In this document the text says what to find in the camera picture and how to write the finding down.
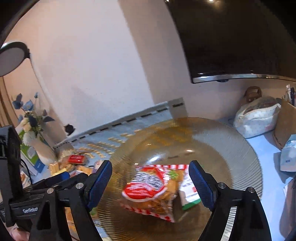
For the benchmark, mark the green blue book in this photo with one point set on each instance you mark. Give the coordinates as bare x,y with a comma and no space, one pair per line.
31,158

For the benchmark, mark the person's left hand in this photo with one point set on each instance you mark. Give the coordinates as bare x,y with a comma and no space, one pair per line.
18,234

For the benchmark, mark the blue patterned table mat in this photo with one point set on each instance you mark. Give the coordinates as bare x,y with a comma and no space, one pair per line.
101,142

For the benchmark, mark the red small snack packet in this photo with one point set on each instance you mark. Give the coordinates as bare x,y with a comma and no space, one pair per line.
77,159

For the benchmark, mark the green white snack packet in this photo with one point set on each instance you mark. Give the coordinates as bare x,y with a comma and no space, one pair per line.
188,193

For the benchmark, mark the round desk lamp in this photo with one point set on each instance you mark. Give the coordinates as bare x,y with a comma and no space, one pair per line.
12,55

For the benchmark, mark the red white rice cracker bag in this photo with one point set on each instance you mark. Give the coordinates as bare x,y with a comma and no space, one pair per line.
153,189

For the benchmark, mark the grey bag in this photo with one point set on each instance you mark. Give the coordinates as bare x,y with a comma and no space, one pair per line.
287,220

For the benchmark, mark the white dotted pouch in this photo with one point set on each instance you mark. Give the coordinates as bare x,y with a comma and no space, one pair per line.
258,114

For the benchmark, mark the blue white artificial flowers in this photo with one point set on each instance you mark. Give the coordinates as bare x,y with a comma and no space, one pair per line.
32,121

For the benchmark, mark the black wall television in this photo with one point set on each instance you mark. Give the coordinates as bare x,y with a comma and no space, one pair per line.
224,40

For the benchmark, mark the pens in holder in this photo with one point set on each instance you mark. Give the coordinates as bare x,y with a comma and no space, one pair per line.
290,95

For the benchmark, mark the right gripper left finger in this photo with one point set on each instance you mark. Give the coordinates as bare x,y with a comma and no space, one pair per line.
84,194

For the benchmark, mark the tissue pack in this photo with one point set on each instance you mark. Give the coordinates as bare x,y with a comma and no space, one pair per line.
288,155

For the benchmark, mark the white ribbed vase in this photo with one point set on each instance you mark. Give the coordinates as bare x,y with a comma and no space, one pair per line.
44,152

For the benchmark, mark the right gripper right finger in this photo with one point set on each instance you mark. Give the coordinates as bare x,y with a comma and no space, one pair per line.
250,222

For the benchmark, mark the amber ribbed glass plate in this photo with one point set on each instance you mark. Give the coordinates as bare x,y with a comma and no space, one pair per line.
219,149

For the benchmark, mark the brown pen holder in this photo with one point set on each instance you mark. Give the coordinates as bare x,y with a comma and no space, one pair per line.
285,125

